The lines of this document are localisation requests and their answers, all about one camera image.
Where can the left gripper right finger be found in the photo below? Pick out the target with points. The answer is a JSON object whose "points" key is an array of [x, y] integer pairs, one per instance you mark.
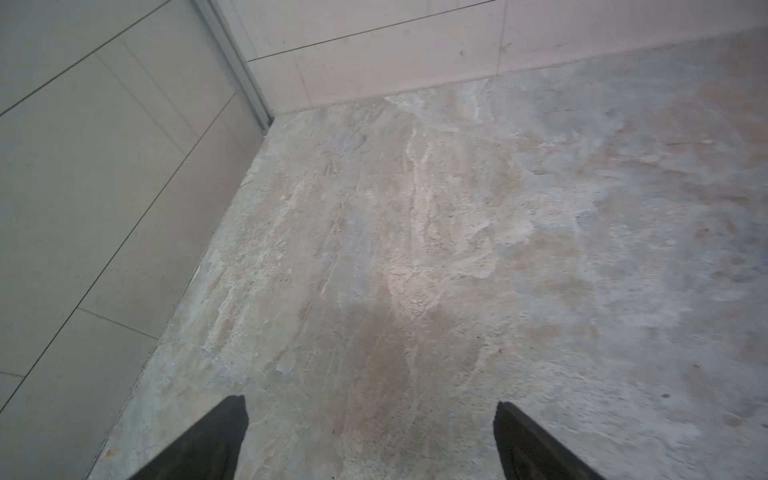
{"points": [[528, 451]]}

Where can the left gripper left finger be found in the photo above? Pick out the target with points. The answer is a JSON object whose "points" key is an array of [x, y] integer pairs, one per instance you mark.
{"points": [[209, 449]]}

